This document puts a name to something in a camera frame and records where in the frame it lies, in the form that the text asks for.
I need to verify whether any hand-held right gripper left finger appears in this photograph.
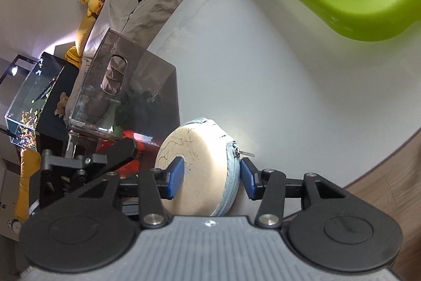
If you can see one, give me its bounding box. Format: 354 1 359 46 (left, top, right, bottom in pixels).
70 157 185 229

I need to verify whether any yellow cushion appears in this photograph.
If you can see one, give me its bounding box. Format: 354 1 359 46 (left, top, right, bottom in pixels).
15 149 42 223

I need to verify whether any clear acrylic box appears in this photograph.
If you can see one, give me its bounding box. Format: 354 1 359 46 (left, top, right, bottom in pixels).
67 27 181 144

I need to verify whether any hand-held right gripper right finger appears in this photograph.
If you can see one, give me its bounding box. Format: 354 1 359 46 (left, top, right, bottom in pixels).
241 157 347 229

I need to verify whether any long yellow plush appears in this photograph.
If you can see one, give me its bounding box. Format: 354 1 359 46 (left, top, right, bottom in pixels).
65 14 97 68

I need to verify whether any black cabinet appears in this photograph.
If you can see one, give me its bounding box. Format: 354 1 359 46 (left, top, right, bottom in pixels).
34 52 81 145

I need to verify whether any round beige zipper pouch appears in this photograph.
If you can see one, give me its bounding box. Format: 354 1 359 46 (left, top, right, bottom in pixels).
154 118 254 217

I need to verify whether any white marble desktop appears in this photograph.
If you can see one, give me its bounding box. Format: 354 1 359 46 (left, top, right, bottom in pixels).
145 0 421 219

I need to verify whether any black tank lamp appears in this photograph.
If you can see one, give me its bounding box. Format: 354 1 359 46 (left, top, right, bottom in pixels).
0 54 37 86

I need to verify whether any yellow plush toy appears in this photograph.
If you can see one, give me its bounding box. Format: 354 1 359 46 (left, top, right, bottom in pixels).
86 0 104 17

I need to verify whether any small brown teddy bear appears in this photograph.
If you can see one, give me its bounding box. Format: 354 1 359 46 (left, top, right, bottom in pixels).
54 92 70 119

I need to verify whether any red plastic toy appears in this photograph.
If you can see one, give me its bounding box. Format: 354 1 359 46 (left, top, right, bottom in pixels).
97 130 162 179

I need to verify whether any glass fish tank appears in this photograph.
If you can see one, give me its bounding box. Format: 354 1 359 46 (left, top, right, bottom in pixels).
4 59 66 149

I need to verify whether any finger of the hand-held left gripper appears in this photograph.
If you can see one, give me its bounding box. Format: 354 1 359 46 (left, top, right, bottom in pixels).
40 139 139 185

